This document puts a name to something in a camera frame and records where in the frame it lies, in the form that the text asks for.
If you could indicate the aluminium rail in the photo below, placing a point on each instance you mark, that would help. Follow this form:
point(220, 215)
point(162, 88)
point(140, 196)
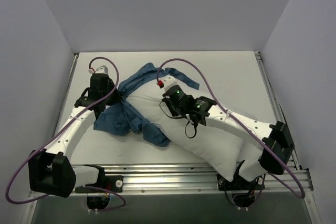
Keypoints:
point(276, 107)
point(70, 77)

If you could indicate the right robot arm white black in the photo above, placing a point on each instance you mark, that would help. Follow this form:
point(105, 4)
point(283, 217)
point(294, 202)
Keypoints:
point(274, 140)

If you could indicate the aluminium left side rail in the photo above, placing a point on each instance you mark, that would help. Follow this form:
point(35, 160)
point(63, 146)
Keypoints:
point(70, 77)

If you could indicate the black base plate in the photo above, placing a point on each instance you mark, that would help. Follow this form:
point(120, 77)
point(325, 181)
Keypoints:
point(239, 184)
point(111, 183)

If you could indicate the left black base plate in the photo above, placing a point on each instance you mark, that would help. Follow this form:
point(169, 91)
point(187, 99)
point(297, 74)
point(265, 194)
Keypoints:
point(111, 183)

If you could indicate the aluminium right side rail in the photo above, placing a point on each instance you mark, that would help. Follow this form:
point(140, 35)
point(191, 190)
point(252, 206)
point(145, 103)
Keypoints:
point(276, 107)

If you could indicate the white pillow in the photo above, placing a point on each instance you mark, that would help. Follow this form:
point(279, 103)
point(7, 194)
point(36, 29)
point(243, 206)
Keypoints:
point(220, 149)

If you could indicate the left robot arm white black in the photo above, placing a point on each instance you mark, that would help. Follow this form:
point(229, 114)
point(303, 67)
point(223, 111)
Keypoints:
point(50, 170)

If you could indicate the aluminium front rail frame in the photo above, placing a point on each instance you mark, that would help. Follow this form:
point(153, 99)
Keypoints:
point(197, 178)

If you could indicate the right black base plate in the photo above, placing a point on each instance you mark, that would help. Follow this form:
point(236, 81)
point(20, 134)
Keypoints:
point(239, 184)

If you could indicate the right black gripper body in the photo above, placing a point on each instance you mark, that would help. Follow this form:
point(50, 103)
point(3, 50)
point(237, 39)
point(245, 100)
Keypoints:
point(169, 94)

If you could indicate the blue patterned pillowcase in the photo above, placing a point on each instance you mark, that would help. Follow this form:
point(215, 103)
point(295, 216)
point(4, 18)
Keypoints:
point(121, 118)

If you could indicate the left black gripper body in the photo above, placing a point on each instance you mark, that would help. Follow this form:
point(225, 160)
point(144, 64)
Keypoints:
point(113, 94)

